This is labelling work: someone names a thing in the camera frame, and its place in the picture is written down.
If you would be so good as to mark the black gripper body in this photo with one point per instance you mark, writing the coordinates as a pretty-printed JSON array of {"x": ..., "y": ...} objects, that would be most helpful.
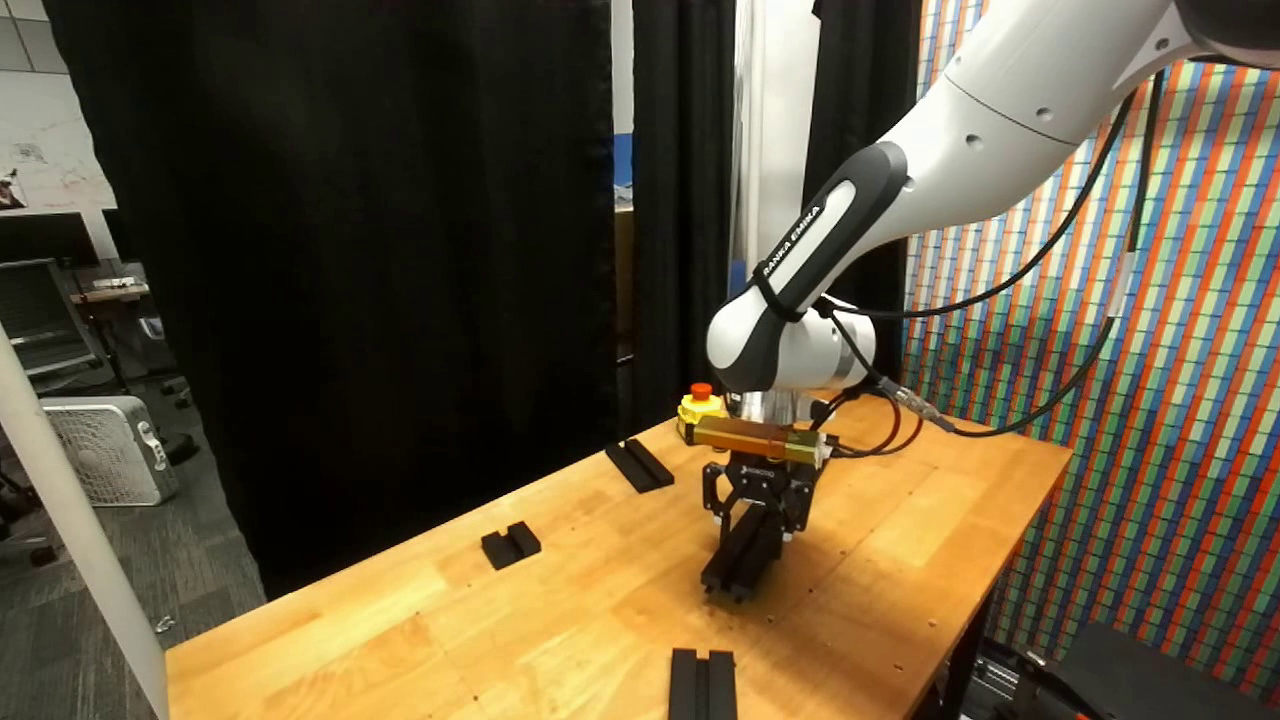
[{"x": 762, "y": 477}]

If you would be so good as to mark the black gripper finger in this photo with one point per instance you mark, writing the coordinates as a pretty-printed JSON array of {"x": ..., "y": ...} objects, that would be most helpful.
[
  {"x": 716, "y": 495},
  {"x": 801, "y": 502}
]

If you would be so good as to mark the long black track piece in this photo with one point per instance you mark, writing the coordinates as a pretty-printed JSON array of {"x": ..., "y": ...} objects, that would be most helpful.
[{"x": 701, "y": 685}]

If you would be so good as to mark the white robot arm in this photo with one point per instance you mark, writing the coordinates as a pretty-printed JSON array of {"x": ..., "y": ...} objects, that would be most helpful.
[{"x": 1015, "y": 106}]

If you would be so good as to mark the small black track piece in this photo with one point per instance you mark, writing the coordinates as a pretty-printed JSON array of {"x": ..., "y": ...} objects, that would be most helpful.
[{"x": 509, "y": 545}]

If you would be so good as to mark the black box white label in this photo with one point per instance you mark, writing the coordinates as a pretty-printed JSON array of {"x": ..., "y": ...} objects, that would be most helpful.
[{"x": 1005, "y": 695}]

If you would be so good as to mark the black curtain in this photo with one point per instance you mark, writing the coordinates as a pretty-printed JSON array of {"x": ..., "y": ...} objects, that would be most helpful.
[
  {"x": 683, "y": 201},
  {"x": 335, "y": 264},
  {"x": 852, "y": 65}
]

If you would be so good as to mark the black equipment case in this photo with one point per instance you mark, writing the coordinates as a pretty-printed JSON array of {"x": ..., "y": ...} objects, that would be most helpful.
[{"x": 1163, "y": 682}]

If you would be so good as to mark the white computer case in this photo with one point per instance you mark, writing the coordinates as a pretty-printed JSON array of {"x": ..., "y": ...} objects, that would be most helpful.
[{"x": 122, "y": 452}]

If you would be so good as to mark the dark desk device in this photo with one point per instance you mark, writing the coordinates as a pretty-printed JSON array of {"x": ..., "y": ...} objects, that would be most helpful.
[{"x": 112, "y": 283}]

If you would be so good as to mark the wrist mounted camera bar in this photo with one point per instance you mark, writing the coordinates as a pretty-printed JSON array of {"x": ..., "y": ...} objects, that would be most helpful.
[{"x": 755, "y": 433}]

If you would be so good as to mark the colourful checkered wall panel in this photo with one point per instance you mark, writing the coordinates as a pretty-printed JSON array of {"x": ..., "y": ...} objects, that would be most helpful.
[{"x": 1202, "y": 533}]

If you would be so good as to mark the white frame pole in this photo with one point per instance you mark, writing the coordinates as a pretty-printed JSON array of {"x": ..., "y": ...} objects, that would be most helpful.
[{"x": 81, "y": 533}]

